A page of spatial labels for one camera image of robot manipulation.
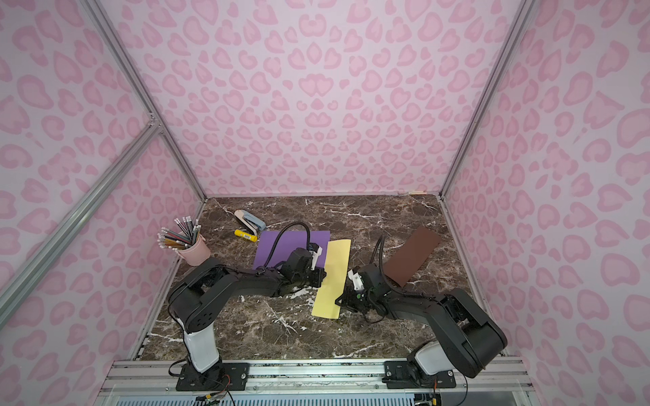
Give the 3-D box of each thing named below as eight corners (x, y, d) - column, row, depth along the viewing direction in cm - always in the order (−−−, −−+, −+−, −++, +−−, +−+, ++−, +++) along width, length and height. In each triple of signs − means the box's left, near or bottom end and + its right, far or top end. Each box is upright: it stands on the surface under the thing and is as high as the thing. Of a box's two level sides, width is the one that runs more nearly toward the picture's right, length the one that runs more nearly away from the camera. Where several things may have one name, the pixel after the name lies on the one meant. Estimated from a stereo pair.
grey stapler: (234, 218, 115) (232, 212, 112) (244, 211, 117) (242, 205, 114) (256, 237, 108) (254, 231, 105) (266, 229, 110) (264, 223, 107)
